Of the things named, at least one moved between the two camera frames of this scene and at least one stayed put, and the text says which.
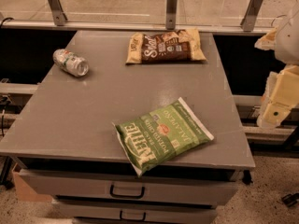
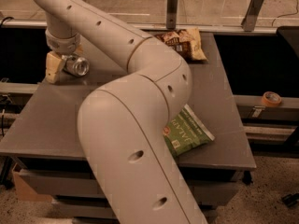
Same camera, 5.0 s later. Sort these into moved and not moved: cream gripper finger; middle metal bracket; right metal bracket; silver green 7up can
Moved: cream gripper finger
Not moved: silver green 7up can; middle metal bracket; right metal bracket
